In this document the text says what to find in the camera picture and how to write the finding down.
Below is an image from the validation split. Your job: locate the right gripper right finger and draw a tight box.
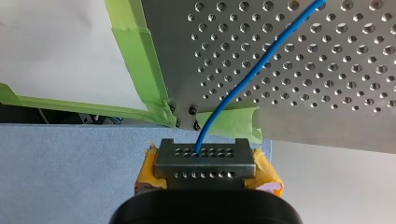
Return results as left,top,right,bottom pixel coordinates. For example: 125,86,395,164
244,147,285,199

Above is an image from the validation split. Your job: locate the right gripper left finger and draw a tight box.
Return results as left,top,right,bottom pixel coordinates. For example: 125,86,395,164
134,143,169,196

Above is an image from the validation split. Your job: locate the blue cable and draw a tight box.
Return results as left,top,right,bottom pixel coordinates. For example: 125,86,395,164
154,0,327,189

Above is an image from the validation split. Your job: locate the grey board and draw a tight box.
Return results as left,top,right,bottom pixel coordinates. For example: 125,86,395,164
0,123,273,224

